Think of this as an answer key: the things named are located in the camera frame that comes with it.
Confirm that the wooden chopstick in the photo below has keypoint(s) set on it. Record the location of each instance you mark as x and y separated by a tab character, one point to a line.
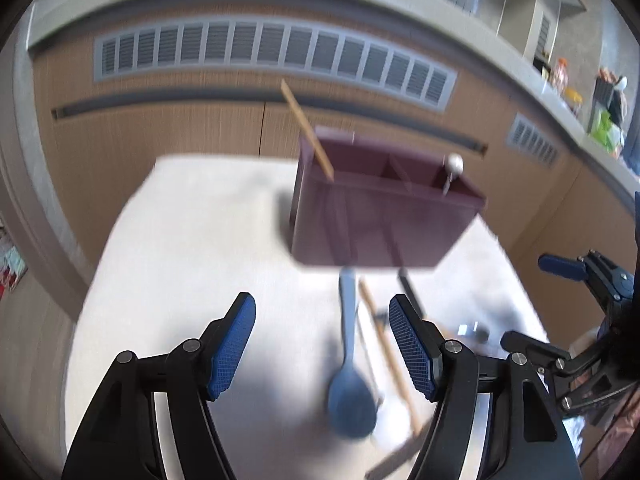
398	420
308	131

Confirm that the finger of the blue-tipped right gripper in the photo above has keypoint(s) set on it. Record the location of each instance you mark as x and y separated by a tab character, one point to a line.
571	269

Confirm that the orange-capped clear bottle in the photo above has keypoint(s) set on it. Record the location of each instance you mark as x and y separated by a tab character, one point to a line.
559	75

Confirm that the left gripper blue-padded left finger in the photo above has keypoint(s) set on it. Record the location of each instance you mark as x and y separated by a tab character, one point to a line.
118	435

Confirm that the maroon plastic utensil caddy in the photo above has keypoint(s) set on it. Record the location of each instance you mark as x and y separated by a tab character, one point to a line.
387	206

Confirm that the green packaging on counter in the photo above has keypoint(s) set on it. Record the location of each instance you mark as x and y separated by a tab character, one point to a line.
607	134

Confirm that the small grey vent grille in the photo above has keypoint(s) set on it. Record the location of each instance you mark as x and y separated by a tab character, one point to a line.
527	139

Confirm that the black handled metal spoon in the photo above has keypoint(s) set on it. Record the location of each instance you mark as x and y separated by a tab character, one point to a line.
399	457

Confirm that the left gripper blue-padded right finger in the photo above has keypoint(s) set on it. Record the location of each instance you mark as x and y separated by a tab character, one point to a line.
525	436

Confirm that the black utensil rack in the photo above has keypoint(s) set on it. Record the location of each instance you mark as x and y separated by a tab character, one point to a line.
609	95

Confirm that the grey-blue plastic spoon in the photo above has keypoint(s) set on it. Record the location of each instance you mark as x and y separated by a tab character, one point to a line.
351	405

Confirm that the small white round spoon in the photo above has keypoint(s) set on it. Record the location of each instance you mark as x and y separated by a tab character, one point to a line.
453	165

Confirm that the red-filled glass jar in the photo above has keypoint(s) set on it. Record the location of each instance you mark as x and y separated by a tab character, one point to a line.
573	99

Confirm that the long grey vent grille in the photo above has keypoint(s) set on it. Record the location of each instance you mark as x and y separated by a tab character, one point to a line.
280	44

